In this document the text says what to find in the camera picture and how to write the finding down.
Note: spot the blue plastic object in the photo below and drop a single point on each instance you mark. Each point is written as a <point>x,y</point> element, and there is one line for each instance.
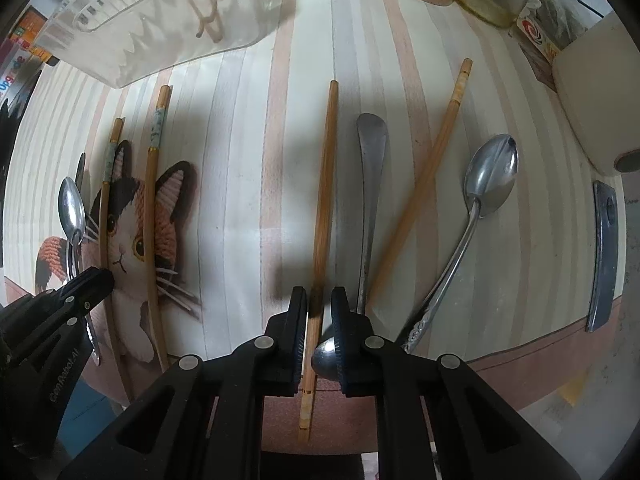
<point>92,402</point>

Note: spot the bamboo chopstick with pale end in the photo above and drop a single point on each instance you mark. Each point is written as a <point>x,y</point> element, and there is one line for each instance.
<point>430,160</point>

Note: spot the striped tablecloth with cat print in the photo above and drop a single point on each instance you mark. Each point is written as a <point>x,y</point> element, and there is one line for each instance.
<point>240,160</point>

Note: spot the small steel spoon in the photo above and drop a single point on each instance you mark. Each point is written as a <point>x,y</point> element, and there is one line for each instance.
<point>71,210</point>

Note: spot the chopstick with green patterned end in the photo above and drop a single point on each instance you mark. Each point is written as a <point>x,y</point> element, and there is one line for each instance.
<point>106,210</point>
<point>155,200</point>

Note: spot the white ceramic bowl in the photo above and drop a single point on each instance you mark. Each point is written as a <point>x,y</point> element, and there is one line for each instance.
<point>595,90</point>

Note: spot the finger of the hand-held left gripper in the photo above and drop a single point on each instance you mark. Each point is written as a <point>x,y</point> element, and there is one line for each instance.
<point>92,284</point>

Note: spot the colourful printed boxes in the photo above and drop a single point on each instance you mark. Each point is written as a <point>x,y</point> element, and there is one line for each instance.
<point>20,60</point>

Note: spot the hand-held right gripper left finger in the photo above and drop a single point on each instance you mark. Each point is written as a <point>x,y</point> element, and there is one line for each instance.
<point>299,340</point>

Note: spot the packet with red label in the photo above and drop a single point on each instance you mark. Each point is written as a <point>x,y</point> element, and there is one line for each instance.
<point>537,35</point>

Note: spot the plain bamboo chopstick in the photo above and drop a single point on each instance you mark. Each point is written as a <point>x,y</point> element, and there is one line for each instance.
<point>325,185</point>

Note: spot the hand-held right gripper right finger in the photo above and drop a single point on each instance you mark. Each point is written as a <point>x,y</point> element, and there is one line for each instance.
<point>341,345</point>

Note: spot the clear plastic utensil basket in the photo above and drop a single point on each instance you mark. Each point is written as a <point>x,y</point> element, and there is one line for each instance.
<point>125,35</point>

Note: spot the grey flat metal tool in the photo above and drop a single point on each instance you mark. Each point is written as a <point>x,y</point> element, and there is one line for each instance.
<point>604,240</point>

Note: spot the slim metal utensil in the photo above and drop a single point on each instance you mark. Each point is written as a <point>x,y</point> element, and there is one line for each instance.
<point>81,166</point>

